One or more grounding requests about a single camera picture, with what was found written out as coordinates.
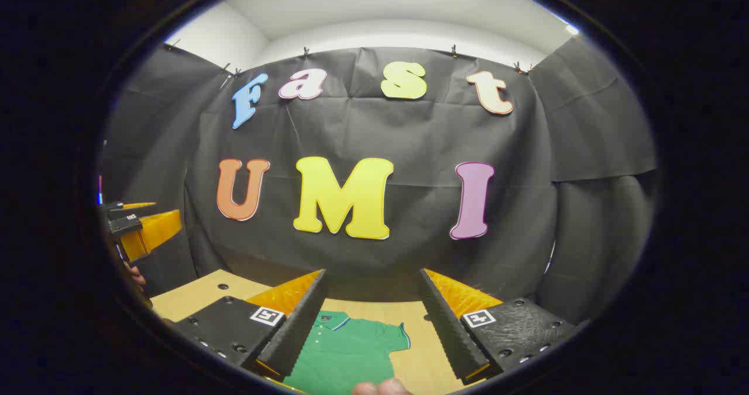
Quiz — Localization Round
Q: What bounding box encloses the black backdrop cloth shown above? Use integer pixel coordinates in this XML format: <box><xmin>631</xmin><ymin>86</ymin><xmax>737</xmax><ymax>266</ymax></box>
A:
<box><xmin>99</xmin><ymin>41</ymin><xmax>659</xmax><ymax>325</ymax></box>

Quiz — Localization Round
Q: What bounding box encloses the row of black clips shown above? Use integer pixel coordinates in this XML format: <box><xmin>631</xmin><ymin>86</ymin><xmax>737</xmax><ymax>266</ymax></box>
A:
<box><xmin>167</xmin><ymin>39</ymin><xmax>534</xmax><ymax>75</ymax></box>

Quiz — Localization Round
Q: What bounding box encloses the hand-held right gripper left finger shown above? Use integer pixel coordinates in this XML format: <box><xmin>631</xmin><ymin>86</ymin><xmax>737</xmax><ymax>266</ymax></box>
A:
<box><xmin>173</xmin><ymin>268</ymin><xmax>328</xmax><ymax>383</ymax></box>

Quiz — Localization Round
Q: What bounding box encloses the green T-shirt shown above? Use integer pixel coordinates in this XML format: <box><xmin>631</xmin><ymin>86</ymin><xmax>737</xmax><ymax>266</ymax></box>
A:
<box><xmin>284</xmin><ymin>310</ymin><xmax>411</xmax><ymax>395</ymax></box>

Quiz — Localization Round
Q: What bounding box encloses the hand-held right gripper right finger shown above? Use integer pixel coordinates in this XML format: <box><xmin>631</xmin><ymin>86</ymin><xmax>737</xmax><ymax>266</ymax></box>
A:
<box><xmin>418</xmin><ymin>268</ymin><xmax>577</xmax><ymax>386</ymax></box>

